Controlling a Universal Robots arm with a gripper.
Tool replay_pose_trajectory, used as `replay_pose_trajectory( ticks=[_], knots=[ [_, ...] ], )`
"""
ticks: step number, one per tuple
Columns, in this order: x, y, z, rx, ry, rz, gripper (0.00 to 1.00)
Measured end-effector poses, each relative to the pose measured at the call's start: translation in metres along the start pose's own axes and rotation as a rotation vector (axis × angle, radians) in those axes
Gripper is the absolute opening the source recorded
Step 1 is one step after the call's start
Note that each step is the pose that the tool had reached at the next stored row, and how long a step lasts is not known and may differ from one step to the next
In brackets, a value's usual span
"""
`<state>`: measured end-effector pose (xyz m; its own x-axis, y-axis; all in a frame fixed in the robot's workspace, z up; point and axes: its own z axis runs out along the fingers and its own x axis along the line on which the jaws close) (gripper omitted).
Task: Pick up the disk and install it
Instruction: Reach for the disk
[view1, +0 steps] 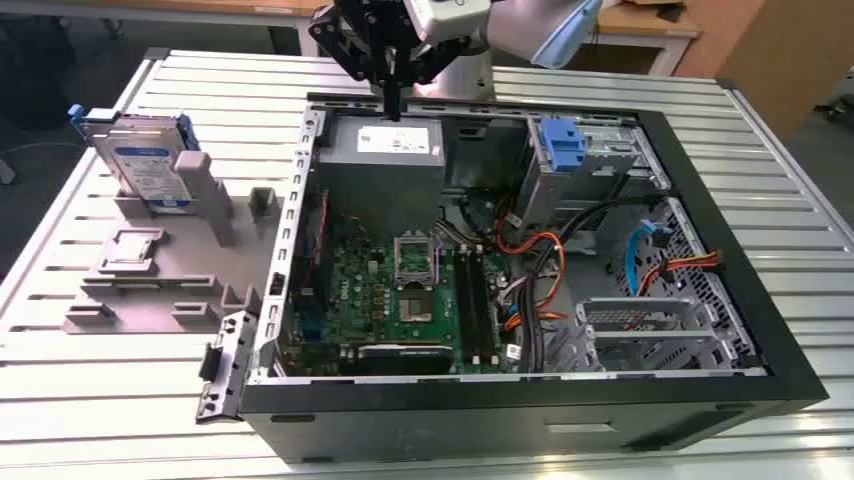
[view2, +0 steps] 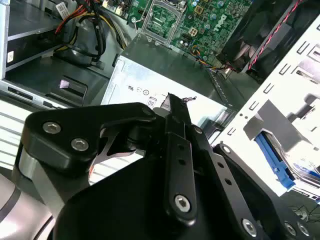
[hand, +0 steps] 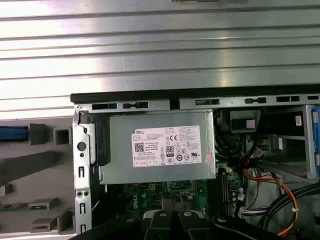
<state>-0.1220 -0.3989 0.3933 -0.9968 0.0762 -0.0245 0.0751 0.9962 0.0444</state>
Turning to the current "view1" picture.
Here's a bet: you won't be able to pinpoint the thin red wire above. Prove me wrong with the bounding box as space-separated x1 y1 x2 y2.
299 189 332 296

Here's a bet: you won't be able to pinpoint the grey plastic parts rack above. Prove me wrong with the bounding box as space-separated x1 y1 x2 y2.
59 152 288 336

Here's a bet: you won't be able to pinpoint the black open PC case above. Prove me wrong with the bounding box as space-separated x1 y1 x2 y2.
196 91 833 464

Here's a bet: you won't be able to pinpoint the grey metal card retention bracket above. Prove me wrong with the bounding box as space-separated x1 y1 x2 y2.
195 308 262 426

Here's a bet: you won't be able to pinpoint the black RAM slot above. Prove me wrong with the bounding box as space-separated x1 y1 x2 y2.
452 243 483 366
471 243 503 366

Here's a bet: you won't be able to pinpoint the white framed workbench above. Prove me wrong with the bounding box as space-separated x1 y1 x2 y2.
0 0 335 57

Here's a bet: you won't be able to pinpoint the orange red power wire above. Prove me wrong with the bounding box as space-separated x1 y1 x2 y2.
637 249 729 301

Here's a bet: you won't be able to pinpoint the wooden cabinet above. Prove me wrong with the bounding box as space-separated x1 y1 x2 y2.
717 0 854 144

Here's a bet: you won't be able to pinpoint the wooden desk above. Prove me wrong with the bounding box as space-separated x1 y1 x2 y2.
579 0 706 76

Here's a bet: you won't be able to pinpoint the curved black cable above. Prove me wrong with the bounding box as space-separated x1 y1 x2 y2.
557 195 673 241

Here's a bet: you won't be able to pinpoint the black cable bundle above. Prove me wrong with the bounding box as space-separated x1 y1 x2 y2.
519 244 562 374

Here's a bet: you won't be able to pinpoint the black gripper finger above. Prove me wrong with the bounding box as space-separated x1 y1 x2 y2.
307 4 395 121
392 38 469 123

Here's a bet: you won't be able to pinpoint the green motherboard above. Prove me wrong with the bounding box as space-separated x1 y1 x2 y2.
276 219 529 376

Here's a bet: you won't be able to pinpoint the blue data wire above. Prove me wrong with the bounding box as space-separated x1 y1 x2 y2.
623 217 673 299

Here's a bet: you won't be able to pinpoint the metal socket cover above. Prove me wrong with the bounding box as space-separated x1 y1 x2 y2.
392 230 442 290

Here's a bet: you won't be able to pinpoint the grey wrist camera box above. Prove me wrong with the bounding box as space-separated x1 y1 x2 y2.
403 0 497 47

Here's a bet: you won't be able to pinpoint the CPU socket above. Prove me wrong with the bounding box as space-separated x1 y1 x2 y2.
396 289 439 326

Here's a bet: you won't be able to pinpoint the black graphics card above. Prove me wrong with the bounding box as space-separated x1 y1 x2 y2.
336 342 457 377

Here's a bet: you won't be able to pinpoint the yellow black power wires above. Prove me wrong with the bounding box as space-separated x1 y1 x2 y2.
436 214 499 246

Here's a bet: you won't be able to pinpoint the blue plastic drive latch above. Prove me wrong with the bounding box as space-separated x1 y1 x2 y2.
541 118 589 174

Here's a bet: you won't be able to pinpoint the grey power supply unit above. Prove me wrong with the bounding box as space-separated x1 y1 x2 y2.
314 115 447 244

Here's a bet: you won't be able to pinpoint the grey metal disk bay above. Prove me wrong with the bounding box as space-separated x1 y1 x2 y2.
543 295 742 374

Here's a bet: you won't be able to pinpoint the green RAM stick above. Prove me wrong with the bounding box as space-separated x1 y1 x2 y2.
106 280 182 292

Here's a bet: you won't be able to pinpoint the blue expansion slot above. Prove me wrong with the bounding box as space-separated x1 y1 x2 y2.
298 312 326 344

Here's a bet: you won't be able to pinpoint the hard disk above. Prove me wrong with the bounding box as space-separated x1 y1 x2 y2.
68 103 202 216

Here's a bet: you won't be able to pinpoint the grey metal drive cage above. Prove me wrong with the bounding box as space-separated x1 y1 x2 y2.
519 117 673 231

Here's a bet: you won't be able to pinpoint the silver CPU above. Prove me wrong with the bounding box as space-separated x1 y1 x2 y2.
110 234 156 262

